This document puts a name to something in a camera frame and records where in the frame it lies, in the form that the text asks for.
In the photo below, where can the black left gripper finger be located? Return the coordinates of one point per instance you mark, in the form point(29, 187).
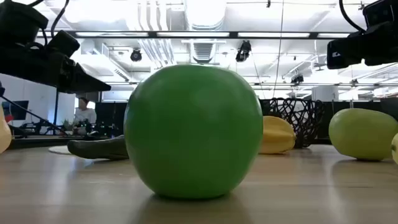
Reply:
point(81, 84)

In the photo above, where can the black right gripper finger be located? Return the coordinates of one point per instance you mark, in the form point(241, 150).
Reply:
point(348, 51)

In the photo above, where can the dark green cucumber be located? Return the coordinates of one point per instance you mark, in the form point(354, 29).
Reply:
point(99, 149)

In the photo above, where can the yellow pear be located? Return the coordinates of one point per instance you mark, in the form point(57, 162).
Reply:
point(4, 133)

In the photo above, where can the light green mango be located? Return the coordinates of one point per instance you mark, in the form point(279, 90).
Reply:
point(363, 133)

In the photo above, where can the yellow-green round fruit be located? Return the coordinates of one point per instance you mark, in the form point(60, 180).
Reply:
point(395, 149)

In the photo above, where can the bright green apple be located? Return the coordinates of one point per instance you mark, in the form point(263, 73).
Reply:
point(192, 130)

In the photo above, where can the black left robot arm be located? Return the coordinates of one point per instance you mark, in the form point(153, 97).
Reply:
point(18, 21)

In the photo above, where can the person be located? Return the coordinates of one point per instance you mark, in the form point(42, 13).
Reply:
point(84, 116)

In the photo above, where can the black partition panel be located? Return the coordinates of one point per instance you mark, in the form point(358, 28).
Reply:
point(357, 104)
point(109, 119)

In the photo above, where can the dark computer monitor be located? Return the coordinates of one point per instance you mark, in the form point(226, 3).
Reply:
point(17, 109)

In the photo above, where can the black ceiling spotlight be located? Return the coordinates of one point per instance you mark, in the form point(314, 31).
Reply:
point(136, 56)
point(243, 51)
point(297, 79)

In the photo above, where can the white round plate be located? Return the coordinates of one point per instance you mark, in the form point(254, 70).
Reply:
point(59, 150)

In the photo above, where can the black overhead bar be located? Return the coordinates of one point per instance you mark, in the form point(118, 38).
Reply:
point(233, 35)

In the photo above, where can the black metal rig frame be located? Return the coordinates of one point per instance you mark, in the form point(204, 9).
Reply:
point(56, 105)

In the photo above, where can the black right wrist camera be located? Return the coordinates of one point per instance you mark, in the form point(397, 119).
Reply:
point(381, 12)

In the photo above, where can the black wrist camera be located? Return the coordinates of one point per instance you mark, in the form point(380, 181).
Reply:
point(63, 42)
point(381, 12)

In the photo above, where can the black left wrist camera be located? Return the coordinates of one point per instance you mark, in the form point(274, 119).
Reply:
point(63, 42)

